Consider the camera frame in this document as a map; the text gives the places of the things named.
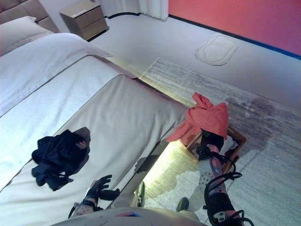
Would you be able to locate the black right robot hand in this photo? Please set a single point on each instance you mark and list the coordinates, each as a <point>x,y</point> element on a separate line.
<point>211,141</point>

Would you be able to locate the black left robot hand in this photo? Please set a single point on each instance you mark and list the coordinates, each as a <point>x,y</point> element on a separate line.
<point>98,188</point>

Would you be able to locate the orange red garment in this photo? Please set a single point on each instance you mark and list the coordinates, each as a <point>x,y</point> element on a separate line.
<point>204,117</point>

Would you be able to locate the black garment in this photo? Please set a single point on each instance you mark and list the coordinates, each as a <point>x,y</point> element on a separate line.
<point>58,153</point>

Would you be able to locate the wooden laundry basket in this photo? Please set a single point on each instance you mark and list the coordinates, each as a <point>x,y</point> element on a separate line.
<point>237,139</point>

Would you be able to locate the bed with white bedding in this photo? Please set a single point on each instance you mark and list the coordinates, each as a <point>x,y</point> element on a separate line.
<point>82,94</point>

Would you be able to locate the robot left leg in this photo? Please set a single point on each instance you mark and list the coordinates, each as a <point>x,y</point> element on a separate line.
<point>141,193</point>

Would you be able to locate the robot leg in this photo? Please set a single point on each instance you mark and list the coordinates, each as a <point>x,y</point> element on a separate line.
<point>183,204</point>
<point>141,193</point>

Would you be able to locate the grey robot torso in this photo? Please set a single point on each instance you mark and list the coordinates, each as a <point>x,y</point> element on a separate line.
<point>129,219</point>

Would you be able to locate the robot right leg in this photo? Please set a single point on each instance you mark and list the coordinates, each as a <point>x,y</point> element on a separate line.
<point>183,204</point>

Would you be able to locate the small white floor mat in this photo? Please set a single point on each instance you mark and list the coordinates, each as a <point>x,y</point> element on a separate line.
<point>217,49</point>

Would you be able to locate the pale window curtain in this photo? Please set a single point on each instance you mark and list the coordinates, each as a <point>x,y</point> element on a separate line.
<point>150,8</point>

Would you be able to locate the brown two-drawer nightstand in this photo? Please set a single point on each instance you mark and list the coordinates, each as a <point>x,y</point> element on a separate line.
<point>87,21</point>

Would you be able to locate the plain grey pillow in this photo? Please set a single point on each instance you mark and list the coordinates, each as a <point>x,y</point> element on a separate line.
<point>21,33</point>

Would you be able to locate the padded brown headboard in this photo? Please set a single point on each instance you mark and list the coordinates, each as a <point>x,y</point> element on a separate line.
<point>28,9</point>

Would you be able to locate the upholstered bed frame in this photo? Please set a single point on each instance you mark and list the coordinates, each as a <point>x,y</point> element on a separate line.
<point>145,164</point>

